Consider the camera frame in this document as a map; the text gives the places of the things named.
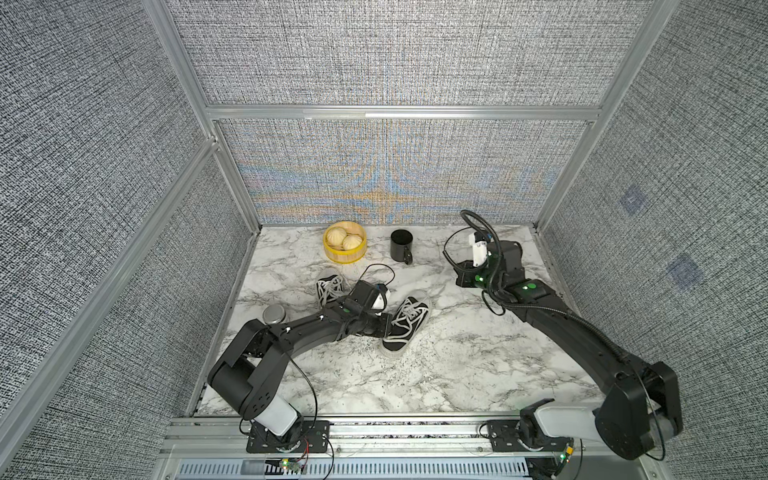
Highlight black sneaker white laces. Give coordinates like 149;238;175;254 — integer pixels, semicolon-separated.
315;273;346;307
381;295;431;355

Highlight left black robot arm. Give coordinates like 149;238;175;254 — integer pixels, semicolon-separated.
207;280;390;444

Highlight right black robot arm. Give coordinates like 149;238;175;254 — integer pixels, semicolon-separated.
453;232;683;460

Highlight right beige bun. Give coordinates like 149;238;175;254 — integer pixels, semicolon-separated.
341;234;363;251

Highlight beige bun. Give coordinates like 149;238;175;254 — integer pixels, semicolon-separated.
341;234;363;251
325;227;348;249

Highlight yellow steamer basket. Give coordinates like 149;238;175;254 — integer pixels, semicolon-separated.
323;221;367;265

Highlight small silver round tin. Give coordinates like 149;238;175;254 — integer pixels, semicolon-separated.
261;303;287;325

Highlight left beige bun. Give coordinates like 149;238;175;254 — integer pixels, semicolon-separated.
325;227;348;249

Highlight black mug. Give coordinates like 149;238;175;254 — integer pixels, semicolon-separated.
390;229;414;265

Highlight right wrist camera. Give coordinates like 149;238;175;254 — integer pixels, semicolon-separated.
468;230;489;268

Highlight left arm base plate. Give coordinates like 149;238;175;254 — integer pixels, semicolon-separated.
246;420;331;455

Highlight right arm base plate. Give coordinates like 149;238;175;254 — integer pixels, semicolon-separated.
479;419;573;453

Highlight aluminium front rail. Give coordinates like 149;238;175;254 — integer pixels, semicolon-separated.
155;412;566;470

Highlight aluminium enclosure frame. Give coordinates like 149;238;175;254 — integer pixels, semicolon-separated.
0;0;682;445

